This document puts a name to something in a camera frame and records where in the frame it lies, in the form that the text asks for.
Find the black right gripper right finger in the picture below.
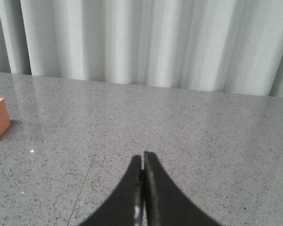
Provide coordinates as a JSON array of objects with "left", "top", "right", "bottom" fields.
[{"left": 144, "top": 152, "right": 220, "bottom": 226}]

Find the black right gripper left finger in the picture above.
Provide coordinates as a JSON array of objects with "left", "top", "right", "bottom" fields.
[{"left": 80, "top": 155, "right": 142, "bottom": 226}]

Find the pale green curtain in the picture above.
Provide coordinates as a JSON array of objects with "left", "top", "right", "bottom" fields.
[{"left": 0, "top": 0, "right": 283, "bottom": 97}]

